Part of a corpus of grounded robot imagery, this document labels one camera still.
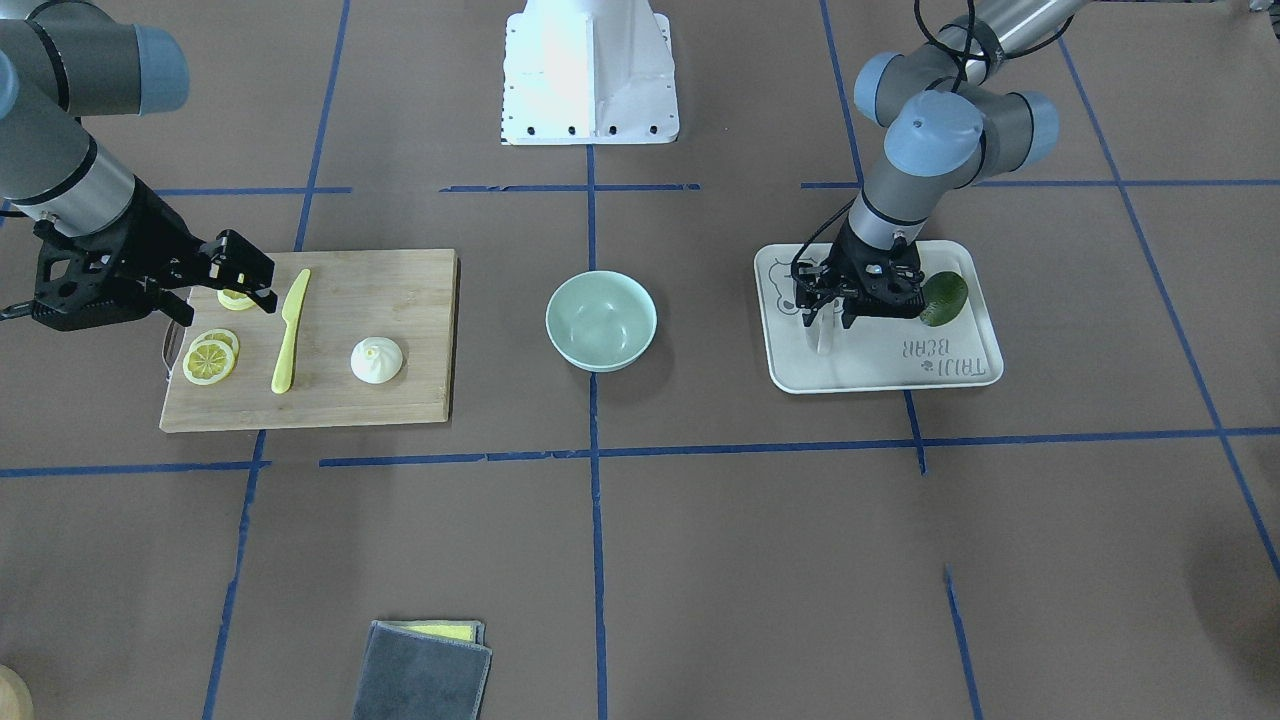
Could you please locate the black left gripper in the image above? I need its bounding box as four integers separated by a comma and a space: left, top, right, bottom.
791, 222, 925, 331

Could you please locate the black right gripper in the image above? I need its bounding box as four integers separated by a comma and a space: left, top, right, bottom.
29, 181, 278, 332

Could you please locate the white plastic spoon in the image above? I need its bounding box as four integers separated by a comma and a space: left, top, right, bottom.
805, 306, 838, 357

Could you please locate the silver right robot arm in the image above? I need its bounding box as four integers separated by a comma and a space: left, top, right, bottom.
1, 1, 278, 332

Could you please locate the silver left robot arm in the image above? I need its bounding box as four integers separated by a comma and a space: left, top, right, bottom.
790, 1, 1082, 328

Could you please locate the light green bowl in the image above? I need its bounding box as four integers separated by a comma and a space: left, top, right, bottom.
545, 270, 658, 373

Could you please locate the lemon slice top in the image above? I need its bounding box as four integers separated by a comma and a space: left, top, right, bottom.
218, 290, 257, 313

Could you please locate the lemon slice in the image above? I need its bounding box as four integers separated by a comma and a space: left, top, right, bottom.
182, 340, 237, 386
193, 328, 241, 354
218, 290, 257, 313

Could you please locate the white rectangular tray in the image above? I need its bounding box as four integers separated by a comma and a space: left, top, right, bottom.
754, 240, 1005, 395

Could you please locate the lemon slice behind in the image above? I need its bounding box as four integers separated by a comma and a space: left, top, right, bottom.
193, 328, 241, 354

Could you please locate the lemon slice front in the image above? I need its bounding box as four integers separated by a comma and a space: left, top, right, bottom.
182, 340, 237, 386

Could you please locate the yellow plastic knife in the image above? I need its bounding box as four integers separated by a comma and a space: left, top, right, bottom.
270, 268, 312, 395

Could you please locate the wooden cutting board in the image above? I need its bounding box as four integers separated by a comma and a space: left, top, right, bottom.
159, 249, 460, 433

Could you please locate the grey folded cloth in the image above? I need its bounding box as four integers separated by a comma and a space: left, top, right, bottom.
351, 620, 492, 719

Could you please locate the wooden mug tree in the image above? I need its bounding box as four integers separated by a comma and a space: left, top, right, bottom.
0, 665, 35, 720

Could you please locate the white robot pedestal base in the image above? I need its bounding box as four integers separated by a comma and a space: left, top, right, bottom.
500, 1, 681, 146

